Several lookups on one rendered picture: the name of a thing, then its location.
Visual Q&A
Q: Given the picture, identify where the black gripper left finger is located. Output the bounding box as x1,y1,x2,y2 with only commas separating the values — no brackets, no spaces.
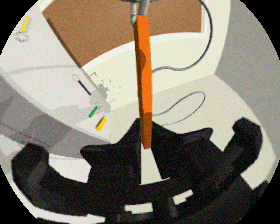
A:
80,119,141,184

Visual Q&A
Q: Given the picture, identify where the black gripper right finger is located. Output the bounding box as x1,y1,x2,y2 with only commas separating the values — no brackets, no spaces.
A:
151,120,213,180

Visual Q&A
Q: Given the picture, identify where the orange handle with grey loop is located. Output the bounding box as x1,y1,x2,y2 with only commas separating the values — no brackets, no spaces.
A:
129,0,152,149

